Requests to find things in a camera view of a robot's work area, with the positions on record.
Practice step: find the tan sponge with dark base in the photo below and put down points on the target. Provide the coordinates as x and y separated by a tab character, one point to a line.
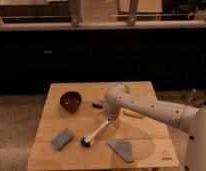
98	104

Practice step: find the grey rectangular cloth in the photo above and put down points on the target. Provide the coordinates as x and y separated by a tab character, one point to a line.
62	139

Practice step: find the dark brown bowl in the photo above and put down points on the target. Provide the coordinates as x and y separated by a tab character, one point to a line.
71	101

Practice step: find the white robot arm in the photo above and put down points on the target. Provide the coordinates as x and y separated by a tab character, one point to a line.
186	118

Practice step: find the wooden folding table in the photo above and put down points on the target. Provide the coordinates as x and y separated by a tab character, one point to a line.
150	140

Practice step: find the white dish brush black head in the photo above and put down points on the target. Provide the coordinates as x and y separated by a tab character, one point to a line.
86	141

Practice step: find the wooden railing shelf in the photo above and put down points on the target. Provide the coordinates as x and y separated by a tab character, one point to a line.
29	15

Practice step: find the yellow banana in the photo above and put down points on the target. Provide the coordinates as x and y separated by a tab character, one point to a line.
134	115

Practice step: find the grey triangular cloth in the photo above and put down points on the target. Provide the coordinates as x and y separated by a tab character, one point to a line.
123	149

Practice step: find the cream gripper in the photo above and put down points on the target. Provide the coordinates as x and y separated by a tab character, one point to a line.
111	116

